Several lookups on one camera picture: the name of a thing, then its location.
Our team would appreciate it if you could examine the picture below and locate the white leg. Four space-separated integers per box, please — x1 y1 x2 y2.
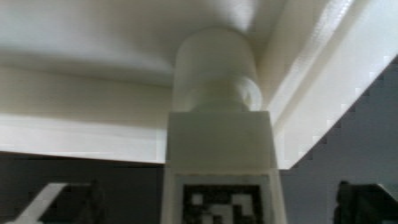
162 28 288 224

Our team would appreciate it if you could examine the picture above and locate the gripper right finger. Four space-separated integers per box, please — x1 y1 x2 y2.
333 181 398 224

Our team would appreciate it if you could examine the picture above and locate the white square tabletop part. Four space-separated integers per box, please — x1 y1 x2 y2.
0 0 398 168

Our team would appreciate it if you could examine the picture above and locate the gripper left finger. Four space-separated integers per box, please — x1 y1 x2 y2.
8 181 107 224

